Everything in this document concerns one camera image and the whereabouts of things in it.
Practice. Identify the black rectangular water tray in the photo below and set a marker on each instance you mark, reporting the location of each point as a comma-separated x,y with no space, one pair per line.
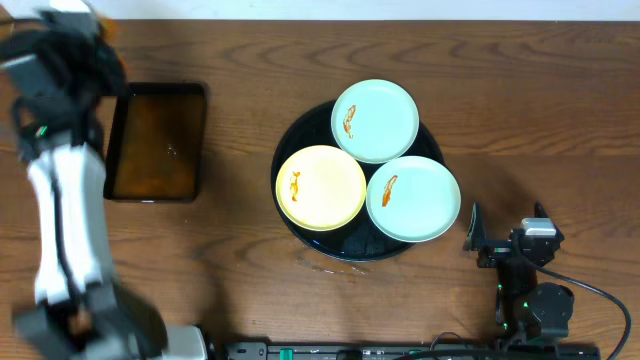
155,145

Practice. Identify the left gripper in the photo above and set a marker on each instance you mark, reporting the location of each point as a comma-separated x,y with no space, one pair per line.
118,78

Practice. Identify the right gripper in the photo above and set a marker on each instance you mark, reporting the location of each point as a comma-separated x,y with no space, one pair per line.
476,240

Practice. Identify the yellow plate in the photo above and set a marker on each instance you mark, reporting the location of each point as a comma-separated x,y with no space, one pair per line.
320,188

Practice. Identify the orange green sponge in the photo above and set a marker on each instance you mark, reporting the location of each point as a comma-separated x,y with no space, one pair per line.
108,29

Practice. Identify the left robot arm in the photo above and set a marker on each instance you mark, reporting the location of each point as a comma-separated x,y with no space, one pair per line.
81,310

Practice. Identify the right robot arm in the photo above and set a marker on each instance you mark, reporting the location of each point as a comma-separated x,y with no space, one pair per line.
529,311

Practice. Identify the light blue plate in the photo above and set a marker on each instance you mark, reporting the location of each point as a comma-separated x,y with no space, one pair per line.
375,121
413,199

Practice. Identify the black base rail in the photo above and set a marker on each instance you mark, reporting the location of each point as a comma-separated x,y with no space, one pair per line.
442,351

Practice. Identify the round black tray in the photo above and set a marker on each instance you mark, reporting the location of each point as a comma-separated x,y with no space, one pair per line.
357,241

